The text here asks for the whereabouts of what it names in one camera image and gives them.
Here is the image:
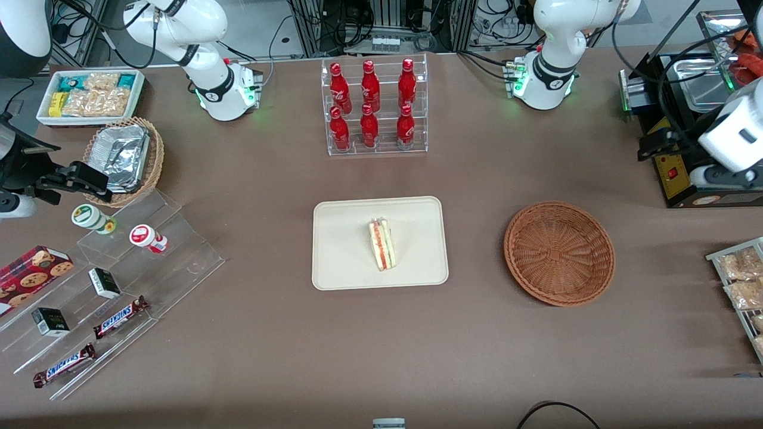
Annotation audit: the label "red plaid cookie box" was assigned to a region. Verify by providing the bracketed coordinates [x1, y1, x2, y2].
[0, 245, 75, 318]

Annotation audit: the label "light tan wicker basket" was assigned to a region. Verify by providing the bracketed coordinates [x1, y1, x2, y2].
[82, 117, 165, 208]

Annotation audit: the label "shiny metal lid frame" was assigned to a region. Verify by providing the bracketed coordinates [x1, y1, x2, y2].
[696, 11, 763, 90]

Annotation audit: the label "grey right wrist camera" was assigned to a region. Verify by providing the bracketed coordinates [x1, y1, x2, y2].
[0, 194, 38, 219]

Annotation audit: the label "brown round wicker basket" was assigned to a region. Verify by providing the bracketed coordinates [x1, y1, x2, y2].
[504, 201, 616, 307]

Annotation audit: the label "orange red food pieces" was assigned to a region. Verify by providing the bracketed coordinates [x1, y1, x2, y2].
[730, 30, 763, 87]

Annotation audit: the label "clear acrylic stepped stand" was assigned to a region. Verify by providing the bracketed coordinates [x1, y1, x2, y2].
[0, 189, 226, 401]

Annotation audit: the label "clear bag of crackers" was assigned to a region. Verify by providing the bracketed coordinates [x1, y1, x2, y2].
[83, 73, 120, 91]
[63, 88, 131, 117]

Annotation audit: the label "brown Snickers bar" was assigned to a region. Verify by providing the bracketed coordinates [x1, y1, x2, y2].
[33, 343, 97, 389]
[92, 296, 150, 340]

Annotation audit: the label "green lidded yogurt cup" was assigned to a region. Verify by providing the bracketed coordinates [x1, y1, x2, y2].
[72, 204, 117, 235]

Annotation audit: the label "white rectangular snack bin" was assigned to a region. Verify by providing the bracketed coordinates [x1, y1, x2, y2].
[36, 69, 145, 128]

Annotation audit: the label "aluminium profile frame rack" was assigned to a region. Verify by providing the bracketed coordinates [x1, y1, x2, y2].
[285, 0, 477, 57]

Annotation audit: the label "aluminium profile frame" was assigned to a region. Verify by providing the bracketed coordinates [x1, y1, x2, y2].
[51, 0, 109, 66]

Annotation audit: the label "red soda bottle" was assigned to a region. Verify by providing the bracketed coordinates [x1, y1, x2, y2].
[330, 106, 351, 151]
[361, 60, 381, 113]
[396, 104, 415, 150]
[398, 58, 417, 109]
[360, 104, 379, 148]
[330, 63, 352, 114]

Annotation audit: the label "shiny steel pan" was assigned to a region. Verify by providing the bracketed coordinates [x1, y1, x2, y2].
[677, 57, 737, 114]

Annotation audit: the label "red lidded yogurt cup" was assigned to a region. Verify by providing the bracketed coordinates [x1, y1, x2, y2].
[129, 224, 169, 254]

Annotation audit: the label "beige rectangular tray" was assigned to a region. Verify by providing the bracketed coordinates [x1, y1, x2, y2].
[312, 196, 449, 291]

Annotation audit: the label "clear acrylic bottle rack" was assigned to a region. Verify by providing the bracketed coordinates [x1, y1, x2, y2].
[321, 54, 429, 157]

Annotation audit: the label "aluminium foil container stack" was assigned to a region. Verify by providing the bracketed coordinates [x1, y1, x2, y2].
[92, 124, 151, 194]

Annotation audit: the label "grey wire rack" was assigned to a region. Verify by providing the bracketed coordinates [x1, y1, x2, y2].
[706, 237, 763, 364]

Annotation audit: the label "black looped cable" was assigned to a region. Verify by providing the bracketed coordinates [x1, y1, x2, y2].
[516, 401, 603, 429]

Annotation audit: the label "triangular sandwich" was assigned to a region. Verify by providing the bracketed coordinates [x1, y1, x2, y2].
[368, 218, 396, 272]

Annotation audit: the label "small black carton box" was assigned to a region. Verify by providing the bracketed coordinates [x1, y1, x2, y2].
[31, 307, 70, 338]
[88, 268, 122, 300]

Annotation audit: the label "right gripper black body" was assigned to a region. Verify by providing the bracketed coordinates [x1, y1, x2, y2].
[0, 118, 61, 190]

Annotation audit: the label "black appliance with yellow panel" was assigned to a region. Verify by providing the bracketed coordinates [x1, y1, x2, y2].
[619, 51, 763, 209]

